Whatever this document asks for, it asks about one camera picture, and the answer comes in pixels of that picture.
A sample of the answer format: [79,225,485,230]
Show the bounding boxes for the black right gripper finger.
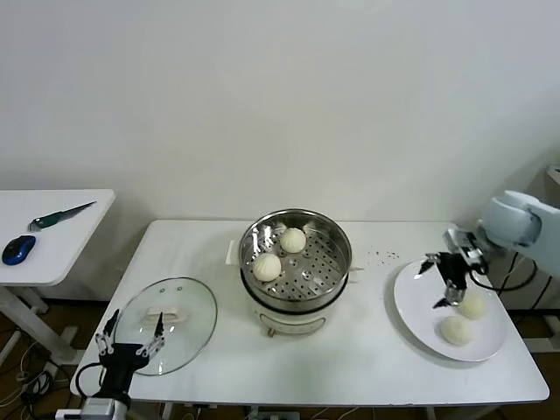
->
[415,252,442,277]
[431,282,465,310]

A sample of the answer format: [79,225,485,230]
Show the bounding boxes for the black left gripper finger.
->
[136,310,166,358]
[94,308,122,356]

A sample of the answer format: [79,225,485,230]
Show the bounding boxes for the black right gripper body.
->
[438,252,471,290]

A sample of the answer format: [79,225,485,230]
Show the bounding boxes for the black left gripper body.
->
[98,343,151,397]

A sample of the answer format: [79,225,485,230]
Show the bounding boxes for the white steamed baozi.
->
[279,227,307,255]
[438,315,474,347]
[252,253,283,283]
[457,292,487,319]

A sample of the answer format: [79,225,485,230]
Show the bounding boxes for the round glass pot lid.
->
[113,276,219,376]

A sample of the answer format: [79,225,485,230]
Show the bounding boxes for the perforated steel steamer basket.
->
[239,209,354,314]

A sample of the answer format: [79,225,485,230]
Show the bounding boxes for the dark crumb specks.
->
[365,248,400,266]

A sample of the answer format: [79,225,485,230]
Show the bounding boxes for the large white plate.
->
[393,260,511,363]

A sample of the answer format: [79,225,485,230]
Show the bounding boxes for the small white side table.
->
[0,188,117,364]

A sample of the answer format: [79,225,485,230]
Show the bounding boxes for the blue computer mouse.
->
[1,234,37,265]

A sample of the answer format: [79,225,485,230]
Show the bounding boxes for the white electric cooker pot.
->
[225,239,367,339]

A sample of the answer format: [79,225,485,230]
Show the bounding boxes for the large white work table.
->
[69,219,551,420]

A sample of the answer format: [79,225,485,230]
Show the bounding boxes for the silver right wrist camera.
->
[443,226,487,275]

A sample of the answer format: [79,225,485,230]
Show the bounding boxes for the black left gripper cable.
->
[73,361,106,399]

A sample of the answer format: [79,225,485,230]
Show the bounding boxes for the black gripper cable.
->
[467,257,538,293]
[73,361,106,399]

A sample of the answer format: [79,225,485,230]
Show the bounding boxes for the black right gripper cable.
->
[467,257,538,293]

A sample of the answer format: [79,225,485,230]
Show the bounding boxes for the tangled floor cables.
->
[0,327,84,420]

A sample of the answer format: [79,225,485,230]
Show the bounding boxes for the green handled knife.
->
[28,200,98,232]

